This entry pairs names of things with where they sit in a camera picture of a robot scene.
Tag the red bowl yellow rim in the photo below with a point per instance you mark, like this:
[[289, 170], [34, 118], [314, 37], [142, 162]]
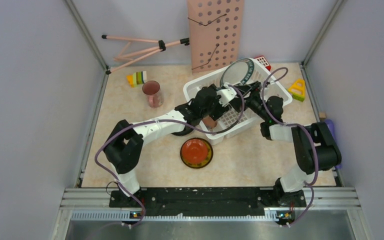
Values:
[[196, 153]]

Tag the red toy basket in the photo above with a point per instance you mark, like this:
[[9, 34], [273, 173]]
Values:
[[263, 61]]

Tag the pink perforated board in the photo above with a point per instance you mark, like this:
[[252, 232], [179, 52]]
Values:
[[214, 33]]

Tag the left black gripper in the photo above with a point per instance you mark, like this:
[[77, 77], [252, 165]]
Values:
[[220, 105]]

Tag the pink glass mug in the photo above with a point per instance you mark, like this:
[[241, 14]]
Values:
[[153, 93]]

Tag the white plastic dish rack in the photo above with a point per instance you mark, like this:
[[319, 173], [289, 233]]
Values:
[[237, 119]]

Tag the white plate green rim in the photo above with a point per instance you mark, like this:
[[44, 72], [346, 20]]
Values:
[[238, 73]]

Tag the stacked coloured toy blocks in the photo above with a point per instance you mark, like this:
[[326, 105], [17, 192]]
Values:
[[137, 79]]

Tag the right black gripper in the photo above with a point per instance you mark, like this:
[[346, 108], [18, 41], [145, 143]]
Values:
[[255, 89]]

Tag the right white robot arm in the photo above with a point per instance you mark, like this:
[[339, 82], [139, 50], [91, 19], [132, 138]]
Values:
[[314, 145]]

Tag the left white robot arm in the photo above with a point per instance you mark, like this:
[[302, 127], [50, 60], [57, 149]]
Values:
[[124, 146]]

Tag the small wooden block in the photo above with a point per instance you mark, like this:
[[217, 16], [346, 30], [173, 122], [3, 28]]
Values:
[[322, 116]]

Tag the yellow green toy block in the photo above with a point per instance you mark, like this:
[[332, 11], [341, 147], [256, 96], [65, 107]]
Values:
[[298, 90]]

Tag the black small plate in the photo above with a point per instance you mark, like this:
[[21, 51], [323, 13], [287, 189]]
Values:
[[184, 132]]

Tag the purple handle tool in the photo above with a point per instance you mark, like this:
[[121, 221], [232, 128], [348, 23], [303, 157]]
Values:
[[331, 124]]

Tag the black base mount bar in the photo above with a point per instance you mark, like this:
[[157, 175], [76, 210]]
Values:
[[207, 201]]

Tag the orange dotted mug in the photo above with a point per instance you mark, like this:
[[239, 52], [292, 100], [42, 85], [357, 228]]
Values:
[[209, 122]]

